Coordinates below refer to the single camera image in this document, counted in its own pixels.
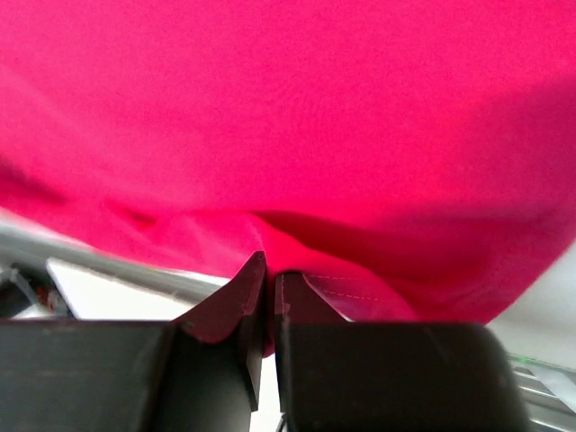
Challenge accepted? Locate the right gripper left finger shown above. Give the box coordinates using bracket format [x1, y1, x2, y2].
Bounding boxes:
[1, 252, 266, 431]

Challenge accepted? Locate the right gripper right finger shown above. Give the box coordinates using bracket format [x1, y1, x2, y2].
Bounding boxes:
[274, 273, 531, 431]

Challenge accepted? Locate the magenta t shirt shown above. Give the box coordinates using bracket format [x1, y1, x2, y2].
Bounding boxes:
[0, 0, 576, 359]

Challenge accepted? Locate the aluminium rail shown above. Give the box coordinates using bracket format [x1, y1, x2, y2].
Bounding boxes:
[508, 355, 575, 412]

